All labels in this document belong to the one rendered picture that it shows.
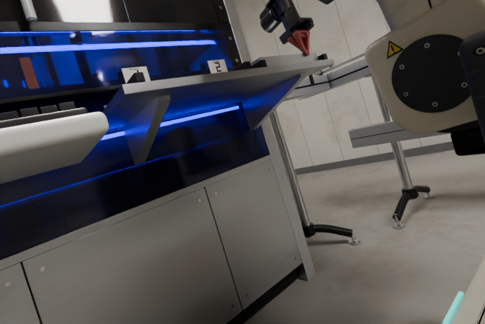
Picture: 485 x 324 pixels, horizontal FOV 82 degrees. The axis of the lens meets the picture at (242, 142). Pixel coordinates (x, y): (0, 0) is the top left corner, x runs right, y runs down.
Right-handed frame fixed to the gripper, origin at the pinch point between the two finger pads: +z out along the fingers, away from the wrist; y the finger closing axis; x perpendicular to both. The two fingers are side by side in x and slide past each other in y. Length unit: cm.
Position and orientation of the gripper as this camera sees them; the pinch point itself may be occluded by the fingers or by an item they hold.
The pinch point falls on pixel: (307, 53)
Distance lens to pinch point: 95.8
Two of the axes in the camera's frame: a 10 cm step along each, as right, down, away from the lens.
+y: -5.2, 3.2, 7.9
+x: -7.6, 2.6, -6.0
